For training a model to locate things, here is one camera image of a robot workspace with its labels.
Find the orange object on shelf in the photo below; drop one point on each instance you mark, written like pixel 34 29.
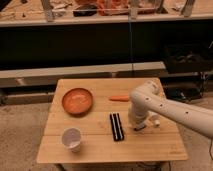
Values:
pixel 112 7

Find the white paper cup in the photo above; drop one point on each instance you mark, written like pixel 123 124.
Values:
pixel 71 139

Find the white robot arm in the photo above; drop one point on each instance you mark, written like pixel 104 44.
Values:
pixel 145 99

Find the yellowish wooden pusher tool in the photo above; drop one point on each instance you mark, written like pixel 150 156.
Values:
pixel 140 127

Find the orange carrot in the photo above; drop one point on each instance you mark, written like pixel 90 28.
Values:
pixel 121 98

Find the white plastic bottle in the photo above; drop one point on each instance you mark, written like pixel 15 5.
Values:
pixel 154 118

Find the wooden table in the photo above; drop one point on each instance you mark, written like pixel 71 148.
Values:
pixel 98 146

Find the long wooden shelf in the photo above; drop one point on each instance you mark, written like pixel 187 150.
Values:
pixel 74 12

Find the black striped eraser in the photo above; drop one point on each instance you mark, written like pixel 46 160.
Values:
pixel 116 126

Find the orange wooden bowl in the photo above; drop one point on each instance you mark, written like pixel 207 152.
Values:
pixel 77 101

